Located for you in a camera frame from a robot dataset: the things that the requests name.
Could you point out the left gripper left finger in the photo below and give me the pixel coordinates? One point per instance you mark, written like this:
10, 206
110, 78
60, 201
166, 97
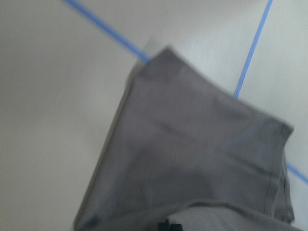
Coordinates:
163, 226

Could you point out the dark brown t-shirt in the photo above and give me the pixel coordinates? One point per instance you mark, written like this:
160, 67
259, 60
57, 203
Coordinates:
182, 150

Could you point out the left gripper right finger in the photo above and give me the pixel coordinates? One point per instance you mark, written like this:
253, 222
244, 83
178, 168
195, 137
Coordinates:
175, 227

